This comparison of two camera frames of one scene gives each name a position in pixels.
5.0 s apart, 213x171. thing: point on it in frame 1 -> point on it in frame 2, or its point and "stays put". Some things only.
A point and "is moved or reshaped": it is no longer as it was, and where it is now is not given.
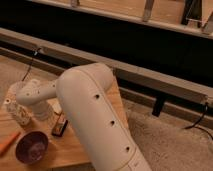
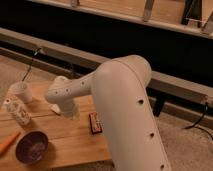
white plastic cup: [12, 91] stays put
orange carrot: [7, 143] stays put
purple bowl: [31, 147] stays put
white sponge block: [56, 108] stays put
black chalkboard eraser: [59, 128] is moved or reshaped
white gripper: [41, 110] -> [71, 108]
